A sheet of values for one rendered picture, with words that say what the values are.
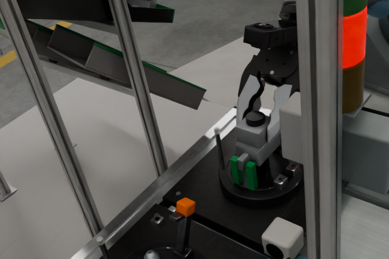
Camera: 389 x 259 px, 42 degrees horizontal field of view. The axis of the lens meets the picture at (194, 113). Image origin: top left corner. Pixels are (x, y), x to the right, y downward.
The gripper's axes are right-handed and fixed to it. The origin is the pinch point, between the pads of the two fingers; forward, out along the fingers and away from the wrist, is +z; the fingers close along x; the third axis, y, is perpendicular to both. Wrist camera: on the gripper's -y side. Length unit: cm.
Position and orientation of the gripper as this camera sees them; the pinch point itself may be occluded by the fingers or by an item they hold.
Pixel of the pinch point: (254, 128)
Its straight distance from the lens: 78.4
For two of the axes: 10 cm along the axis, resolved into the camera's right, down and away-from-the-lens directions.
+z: -3.5, 9.3, -0.6
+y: 5.3, 2.5, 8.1
